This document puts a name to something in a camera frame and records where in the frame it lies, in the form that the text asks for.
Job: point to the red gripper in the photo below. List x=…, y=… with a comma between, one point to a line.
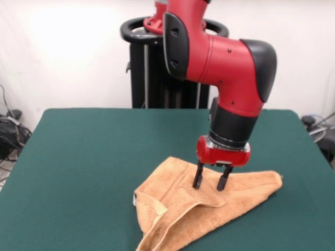
x=222, y=157

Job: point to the tan terry towel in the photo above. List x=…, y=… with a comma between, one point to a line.
x=235, y=198

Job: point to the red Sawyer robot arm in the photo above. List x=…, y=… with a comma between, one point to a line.
x=222, y=60

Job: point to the grey stand base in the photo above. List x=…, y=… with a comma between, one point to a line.
x=318, y=134

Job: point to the dark green table cloth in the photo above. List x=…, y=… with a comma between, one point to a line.
x=78, y=157

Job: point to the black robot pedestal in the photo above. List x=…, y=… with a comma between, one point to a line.
x=146, y=78

